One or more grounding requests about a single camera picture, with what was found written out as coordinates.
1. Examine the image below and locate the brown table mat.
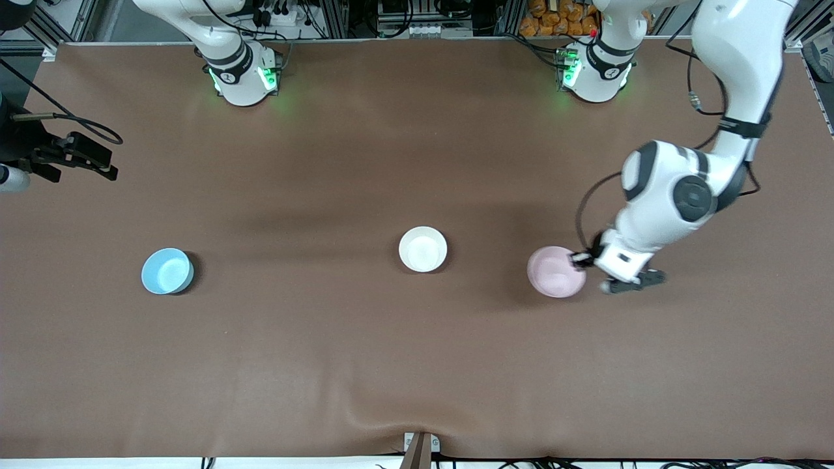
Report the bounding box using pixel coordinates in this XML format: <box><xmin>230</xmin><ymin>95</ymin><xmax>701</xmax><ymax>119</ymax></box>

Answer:
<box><xmin>0</xmin><ymin>38</ymin><xmax>834</xmax><ymax>461</ymax></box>

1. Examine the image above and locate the metal mount bracket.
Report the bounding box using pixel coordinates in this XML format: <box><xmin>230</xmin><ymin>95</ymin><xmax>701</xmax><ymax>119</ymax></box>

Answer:
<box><xmin>403</xmin><ymin>431</ymin><xmax>441</xmax><ymax>469</ymax></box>

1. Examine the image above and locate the white bowl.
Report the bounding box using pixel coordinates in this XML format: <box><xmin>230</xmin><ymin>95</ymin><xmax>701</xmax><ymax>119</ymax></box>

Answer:
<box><xmin>399</xmin><ymin>226</ymin><xmax>448</xmax><ymax>273</ymax></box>

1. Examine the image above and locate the white power strip with plugs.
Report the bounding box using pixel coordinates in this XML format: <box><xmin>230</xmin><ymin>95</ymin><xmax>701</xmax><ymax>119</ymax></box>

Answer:
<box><xmin>251</xmin><ymin>0</ymin><xmax>302</xmax><ymax>31</ymax></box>

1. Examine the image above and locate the blue bowl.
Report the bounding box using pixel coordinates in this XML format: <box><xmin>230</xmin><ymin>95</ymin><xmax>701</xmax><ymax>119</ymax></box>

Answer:
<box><xmin>141</xmin><ymin>248</ymin><xmax>194</xmax><ymax>295</ymax></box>

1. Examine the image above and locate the grey striped object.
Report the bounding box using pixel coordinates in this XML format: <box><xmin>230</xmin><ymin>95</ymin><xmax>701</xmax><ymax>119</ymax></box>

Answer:
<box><xmin>803</xmin><ymin>33</ymin><xmax>834</xmax><ymax>84</ymax></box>

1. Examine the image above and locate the aluminium frame strut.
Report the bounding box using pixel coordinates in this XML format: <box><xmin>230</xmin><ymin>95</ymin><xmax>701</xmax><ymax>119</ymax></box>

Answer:
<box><xmin>13</xmin><ymin>7</ymin><xmax>61</xmax><ymax>63</ymax></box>
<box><xmin>785</xmin><ymin>10</ymin><xmax>823</xmax><ymax>54</ymax></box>

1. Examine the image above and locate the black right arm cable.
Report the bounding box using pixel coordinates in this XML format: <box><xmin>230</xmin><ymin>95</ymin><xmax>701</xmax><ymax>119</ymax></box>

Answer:
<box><xmin>0</xmin><ymin>59</ymin><xmax>124</xmax><ymax>145</ymax></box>

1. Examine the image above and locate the pink bowl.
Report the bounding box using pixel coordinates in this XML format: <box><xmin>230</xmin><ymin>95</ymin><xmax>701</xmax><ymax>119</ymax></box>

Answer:
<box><xmin>526</xmin><ymin>246</ymin><xmax>587</xmax><ymax>299</ymax></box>

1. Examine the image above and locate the pile of orange items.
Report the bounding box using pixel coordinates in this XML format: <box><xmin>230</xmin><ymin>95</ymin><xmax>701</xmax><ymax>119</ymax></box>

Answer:
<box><xmin>519</xmin><ymin>0</ymin><xmax>599</xmax><ymax>37</ymax></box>

